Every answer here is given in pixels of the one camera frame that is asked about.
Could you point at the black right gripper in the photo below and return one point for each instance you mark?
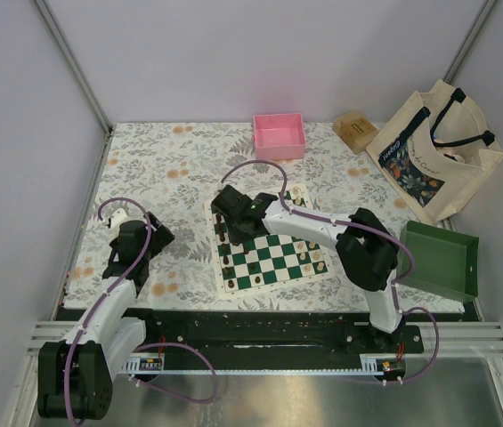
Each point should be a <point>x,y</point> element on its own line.
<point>237,238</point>

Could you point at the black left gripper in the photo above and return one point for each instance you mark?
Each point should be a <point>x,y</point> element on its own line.
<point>160,238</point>

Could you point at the green white chess board mat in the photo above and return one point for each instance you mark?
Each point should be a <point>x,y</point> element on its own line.
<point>263,264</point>

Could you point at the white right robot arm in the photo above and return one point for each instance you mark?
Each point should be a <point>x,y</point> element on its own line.
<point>366,250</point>

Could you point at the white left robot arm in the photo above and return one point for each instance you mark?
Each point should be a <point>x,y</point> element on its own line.
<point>77,372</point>

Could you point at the floral patterned table mat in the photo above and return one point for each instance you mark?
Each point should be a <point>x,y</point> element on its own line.
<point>173,169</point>

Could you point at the pink plastic box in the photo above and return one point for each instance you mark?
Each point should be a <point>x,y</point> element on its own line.
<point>279,136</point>

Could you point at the small cardboard box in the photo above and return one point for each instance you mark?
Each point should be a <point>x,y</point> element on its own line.
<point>355,131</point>

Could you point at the beige canvas tote bag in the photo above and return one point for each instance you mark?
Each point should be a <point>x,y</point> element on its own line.
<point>436,151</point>

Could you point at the green metal tray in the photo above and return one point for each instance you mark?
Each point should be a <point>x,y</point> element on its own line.
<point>445,261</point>

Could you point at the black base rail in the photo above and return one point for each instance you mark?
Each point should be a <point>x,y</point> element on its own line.
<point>271,341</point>

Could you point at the aluminium frame rail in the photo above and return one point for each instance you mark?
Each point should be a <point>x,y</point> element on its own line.
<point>448,340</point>

